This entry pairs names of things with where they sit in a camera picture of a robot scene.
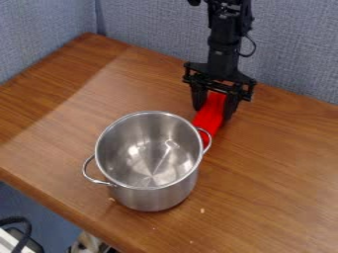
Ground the red block object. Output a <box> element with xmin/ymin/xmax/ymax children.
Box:
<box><xmin>192</xmin><ymin>92</ymin><xmax>227</xmax><ymax>136</ymax></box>

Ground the stainless steel pot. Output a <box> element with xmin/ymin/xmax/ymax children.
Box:
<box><xmin>84</xmin><ymin>111</ymin><xmax>213</xmax><ymax>211</ymax></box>

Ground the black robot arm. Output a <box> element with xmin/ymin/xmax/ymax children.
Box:
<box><xmin>182</xmin><ymin>0</ymin><xmax>258</xmax><ymax>122</ymax></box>

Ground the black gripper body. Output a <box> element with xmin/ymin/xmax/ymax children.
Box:
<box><xmin>182</xmin><ymin>40</ymin><xmax>257</xmax><ymax>101</ymax></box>

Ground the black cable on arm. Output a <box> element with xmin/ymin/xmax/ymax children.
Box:
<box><xmin>237</xmin><ymin>33</ymin><xmax>259</xmax><ymax>58</ymax></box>

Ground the white object under table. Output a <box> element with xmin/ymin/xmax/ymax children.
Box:
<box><xmin>66</xmin><ymin>231</ymin><xmax>119</xmax><ymax>253</ymax></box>

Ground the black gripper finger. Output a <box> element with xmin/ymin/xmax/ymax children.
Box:
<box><xmin>190</xmin><ymin>83</ymin><xmax>207</xmax><ymax>111</ymax></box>
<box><xmin>223</xmin><ymin>93</ymin><xmax>241</xmax><ymax>121</ymax></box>

